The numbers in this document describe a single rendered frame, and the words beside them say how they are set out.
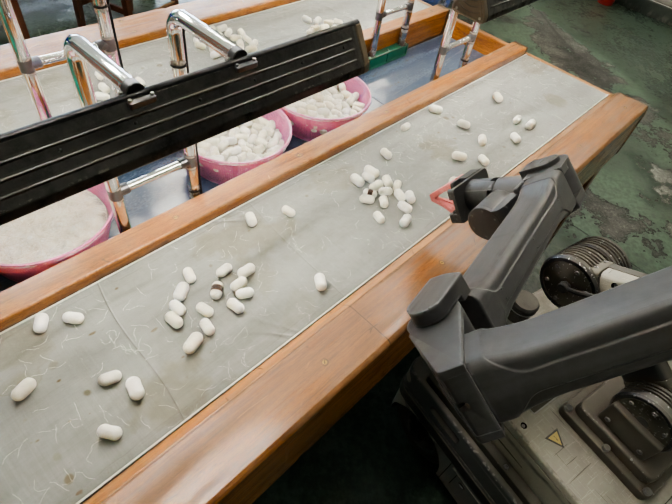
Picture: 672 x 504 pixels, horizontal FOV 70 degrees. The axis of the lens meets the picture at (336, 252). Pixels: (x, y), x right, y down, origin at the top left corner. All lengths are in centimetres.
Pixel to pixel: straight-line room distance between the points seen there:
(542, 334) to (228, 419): 46
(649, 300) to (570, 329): 5
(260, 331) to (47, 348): 32
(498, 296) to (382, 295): 35
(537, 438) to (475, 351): 77
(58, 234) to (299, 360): 51
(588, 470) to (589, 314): 81
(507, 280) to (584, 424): 70
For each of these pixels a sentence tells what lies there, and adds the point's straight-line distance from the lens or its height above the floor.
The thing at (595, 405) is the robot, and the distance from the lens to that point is 121.
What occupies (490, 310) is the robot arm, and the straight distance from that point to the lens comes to 51.
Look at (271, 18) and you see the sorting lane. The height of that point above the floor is 74.
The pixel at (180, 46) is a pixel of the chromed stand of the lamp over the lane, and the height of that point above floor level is 106.
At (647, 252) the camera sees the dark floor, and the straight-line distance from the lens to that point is 257.
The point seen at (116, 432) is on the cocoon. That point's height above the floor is 76.
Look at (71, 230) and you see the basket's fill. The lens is 101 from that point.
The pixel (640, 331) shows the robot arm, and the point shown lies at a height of 117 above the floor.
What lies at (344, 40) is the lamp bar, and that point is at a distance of 80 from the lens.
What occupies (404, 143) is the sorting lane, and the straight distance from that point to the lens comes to 123.
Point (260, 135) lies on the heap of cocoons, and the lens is 118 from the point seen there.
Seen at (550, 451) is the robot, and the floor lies 47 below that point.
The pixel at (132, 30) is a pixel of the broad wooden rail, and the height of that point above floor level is 76.
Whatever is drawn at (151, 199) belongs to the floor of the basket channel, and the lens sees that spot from 112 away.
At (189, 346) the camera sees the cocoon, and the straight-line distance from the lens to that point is 78.
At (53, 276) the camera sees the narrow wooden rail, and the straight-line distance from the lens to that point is 90.
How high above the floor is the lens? 143
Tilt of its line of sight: 48 degrees down
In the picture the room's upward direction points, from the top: 11 degrees clockwise
